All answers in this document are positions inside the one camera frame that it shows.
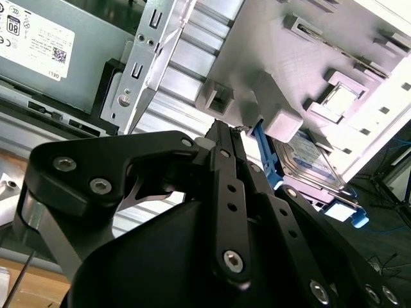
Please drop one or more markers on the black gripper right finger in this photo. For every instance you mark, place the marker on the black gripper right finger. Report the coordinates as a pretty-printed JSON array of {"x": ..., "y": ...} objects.
[{"x": 298, "y": 224}]

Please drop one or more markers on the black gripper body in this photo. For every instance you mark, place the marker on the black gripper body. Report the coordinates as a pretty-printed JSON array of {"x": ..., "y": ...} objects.
[{"x": 154, "y": 263}]

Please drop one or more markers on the hard disk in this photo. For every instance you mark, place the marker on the hard disk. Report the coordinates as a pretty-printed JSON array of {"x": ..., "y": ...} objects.
[{"x": 302, "y": 157}]

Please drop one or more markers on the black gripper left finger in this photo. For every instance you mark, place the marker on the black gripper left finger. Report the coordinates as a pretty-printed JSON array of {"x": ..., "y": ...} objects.
[{"x": 96, "y": 160}]

